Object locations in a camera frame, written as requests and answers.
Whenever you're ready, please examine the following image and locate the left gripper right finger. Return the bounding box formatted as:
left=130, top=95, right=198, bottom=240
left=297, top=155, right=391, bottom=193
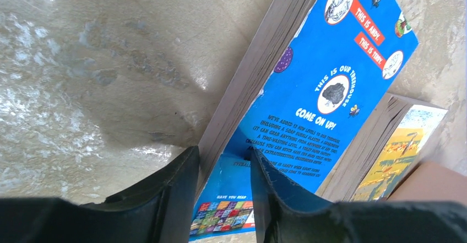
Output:
left=250, top=149, right=340, bottom=242

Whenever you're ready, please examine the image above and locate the yellow treehouse book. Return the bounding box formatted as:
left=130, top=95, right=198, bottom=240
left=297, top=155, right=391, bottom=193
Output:
left=316, top=93, right=448, bottom=202

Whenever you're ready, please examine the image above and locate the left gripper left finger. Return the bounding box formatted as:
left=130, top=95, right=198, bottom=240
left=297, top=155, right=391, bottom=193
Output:
left=83, top=146, right=200, bottom=242

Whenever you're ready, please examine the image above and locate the blue treehouse book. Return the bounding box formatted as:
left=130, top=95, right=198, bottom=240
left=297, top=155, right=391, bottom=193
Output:
left=189, top=0, right=419, bottom=241

